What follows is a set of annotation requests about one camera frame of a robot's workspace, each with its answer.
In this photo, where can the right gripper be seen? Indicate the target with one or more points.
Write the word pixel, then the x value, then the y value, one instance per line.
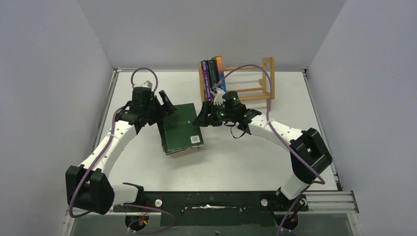
pixel 210 114

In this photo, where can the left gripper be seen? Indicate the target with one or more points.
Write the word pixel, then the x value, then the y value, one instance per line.
pixel 167 108

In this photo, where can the dark green book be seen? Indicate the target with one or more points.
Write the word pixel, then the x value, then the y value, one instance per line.
pixel 177 131

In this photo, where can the Little Women book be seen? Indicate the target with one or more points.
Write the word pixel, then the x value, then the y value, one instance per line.
pixel 214 78

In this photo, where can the Jane Eyre book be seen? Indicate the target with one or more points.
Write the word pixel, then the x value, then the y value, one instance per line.
pixel 220 72

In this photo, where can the purple comic book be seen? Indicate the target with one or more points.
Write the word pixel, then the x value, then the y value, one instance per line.
pixel 206 79

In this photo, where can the wooden book rack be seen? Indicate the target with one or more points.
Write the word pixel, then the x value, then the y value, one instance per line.
pixel 252 82

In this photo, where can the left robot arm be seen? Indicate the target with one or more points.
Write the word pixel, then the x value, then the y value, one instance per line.
pixel 87 185

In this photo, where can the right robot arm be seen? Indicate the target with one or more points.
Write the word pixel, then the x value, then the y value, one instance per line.
pixel 308 151

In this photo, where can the lower stack of books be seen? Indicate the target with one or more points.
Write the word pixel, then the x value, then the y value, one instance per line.
pixel 182 152

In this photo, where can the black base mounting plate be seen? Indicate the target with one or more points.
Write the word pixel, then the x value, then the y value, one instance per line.
pixel 226 208

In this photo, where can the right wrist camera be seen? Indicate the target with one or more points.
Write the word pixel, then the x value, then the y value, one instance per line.
pixel 217 96

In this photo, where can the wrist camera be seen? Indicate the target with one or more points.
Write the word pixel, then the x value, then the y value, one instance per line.
pixel 217 96
pixel 147 84

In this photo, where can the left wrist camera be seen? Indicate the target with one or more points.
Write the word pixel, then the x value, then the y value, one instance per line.
pixel 147 84

